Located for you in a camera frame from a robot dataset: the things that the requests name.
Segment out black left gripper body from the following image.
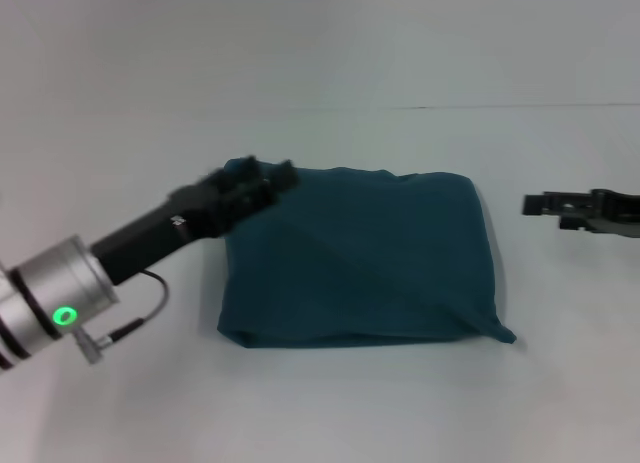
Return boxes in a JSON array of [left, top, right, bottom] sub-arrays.
[[92, 168, 279, 287]]

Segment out teal shirt with white print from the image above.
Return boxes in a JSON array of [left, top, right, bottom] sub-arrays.
[[215, 156, 518, 349]]

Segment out left gripper cable with plug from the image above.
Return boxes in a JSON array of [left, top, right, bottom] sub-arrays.
[[74, 270, 169, 365]]

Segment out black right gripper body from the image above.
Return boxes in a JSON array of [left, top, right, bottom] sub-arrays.
[[547, 188, 640, 241]]

